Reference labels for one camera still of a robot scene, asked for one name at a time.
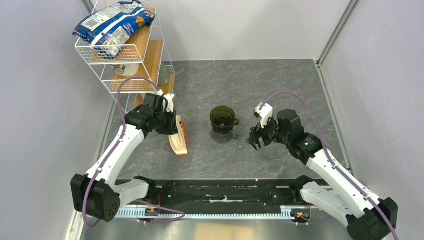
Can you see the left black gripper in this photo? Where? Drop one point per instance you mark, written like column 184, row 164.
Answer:
column 172, row 128

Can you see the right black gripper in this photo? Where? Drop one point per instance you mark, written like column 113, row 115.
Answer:
column 256, row 132

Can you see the dark green coffee dripper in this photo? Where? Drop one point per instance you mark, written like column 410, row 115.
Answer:
column 223, row 119

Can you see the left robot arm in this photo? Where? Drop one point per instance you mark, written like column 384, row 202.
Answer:
column 96, row 193

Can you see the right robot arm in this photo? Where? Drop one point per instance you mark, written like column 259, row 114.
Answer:
column 364, row 214

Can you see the clear glass coffee server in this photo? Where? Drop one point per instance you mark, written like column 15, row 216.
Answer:
column 223, row 137

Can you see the grey green cone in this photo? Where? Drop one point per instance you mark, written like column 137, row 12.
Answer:
column 164, row 75

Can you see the blue snack bag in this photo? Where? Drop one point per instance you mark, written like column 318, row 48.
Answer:
column 107, row 30

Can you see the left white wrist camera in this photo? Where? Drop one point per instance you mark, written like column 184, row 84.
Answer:
column 168, row 105

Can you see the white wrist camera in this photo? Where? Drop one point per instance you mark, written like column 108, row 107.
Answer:
column 168, row 105
column 263, row 111

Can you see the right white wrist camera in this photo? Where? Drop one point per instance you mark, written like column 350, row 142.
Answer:
column 263, row 111

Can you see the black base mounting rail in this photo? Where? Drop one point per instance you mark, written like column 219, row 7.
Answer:
column 224, row 196

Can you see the white wire wooden shelf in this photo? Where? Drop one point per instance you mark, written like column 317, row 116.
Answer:
column 147, row 48

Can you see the white cable duct strip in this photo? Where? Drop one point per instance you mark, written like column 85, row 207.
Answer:
column 144, row 212

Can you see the aluminium corner frame post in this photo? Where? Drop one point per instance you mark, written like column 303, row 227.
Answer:
column 350, row 8

